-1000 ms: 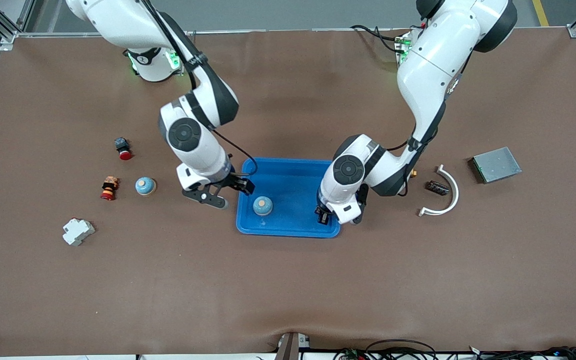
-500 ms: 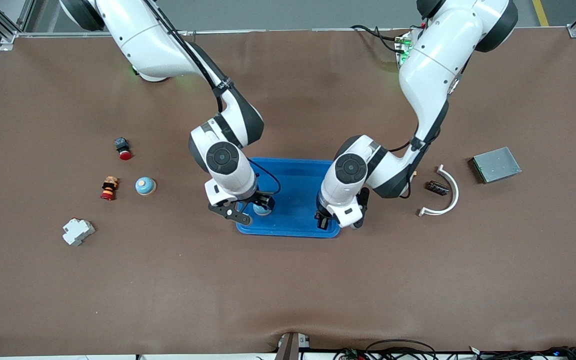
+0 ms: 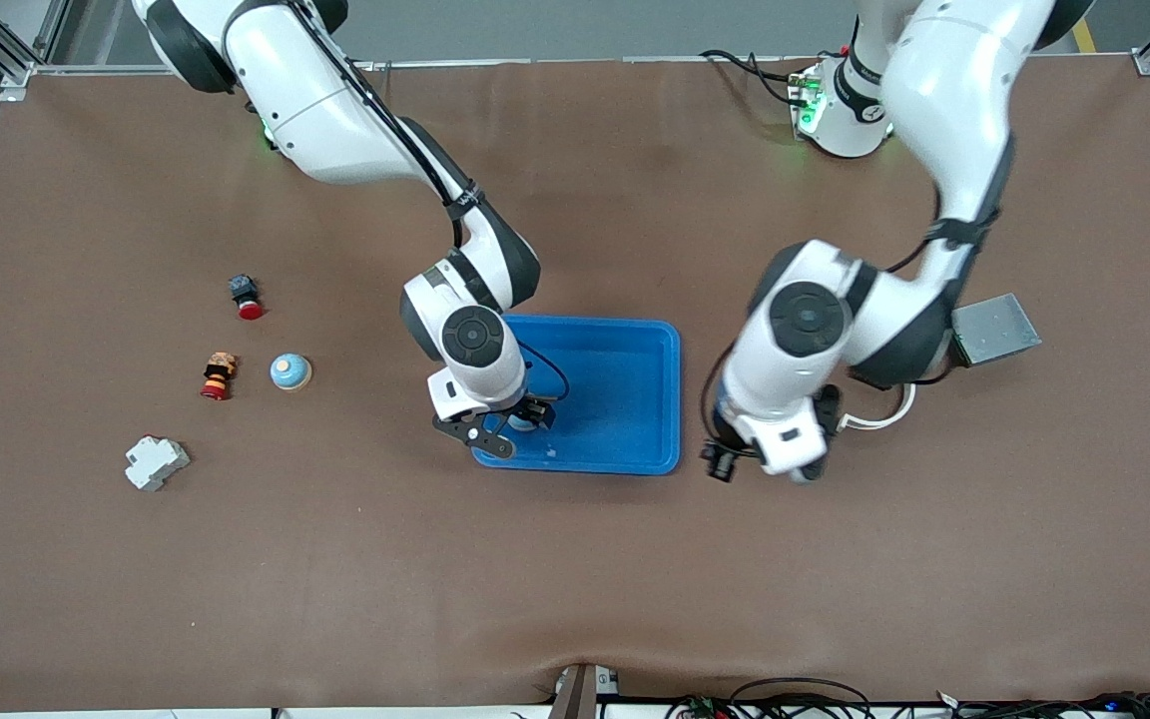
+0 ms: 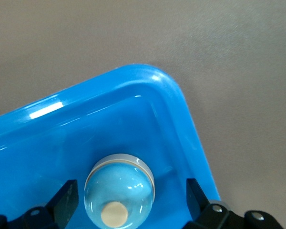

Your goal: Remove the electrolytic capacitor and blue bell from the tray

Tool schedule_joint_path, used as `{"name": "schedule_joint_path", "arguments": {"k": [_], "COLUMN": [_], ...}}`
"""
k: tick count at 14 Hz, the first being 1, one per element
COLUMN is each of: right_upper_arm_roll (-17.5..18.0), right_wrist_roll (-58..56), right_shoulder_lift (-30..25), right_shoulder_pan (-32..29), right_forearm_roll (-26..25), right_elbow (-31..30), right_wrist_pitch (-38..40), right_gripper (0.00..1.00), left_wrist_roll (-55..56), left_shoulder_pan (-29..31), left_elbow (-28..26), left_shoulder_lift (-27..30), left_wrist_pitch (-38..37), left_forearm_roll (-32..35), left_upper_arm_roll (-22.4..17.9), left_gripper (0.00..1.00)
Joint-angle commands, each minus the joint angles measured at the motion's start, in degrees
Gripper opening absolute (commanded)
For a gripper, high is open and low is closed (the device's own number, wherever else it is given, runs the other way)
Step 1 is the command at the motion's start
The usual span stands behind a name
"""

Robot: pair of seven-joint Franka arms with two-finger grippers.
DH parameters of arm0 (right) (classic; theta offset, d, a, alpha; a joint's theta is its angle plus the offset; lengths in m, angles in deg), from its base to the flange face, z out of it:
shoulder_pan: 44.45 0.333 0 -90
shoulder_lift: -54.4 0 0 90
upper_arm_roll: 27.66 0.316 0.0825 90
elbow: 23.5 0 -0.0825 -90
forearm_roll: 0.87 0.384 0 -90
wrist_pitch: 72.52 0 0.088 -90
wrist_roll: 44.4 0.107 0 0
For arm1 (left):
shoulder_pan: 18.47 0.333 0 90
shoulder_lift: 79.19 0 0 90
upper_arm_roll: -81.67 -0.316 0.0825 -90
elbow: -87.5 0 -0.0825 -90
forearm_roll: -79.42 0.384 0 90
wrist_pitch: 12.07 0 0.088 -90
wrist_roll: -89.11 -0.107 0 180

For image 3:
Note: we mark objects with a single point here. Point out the brown table cover mat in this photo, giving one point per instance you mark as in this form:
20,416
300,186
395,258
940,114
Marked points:
575,579

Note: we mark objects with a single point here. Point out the blue dome bell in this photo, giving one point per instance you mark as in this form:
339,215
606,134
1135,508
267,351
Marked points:
290,371
525,422

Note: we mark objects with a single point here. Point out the grey metal box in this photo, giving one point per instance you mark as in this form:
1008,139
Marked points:
999,330

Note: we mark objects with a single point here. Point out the white curved plastic bracket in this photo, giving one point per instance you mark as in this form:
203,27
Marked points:
884,421

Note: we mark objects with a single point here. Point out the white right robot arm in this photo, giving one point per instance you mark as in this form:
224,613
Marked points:
315,110

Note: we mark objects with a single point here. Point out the black switch with red cap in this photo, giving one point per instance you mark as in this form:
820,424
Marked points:
246,297

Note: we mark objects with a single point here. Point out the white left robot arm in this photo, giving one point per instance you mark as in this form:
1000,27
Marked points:
944,90

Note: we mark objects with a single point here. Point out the white circuit breaker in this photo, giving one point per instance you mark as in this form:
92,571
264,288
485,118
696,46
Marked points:
157,463

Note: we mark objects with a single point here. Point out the blue plastic tray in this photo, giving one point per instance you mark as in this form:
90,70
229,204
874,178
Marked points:
615,399

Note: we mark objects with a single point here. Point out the metal table edge bracket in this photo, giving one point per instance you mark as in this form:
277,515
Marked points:
580,691

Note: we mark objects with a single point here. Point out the orange switch with red cap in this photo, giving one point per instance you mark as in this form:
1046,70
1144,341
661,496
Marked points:
219,375

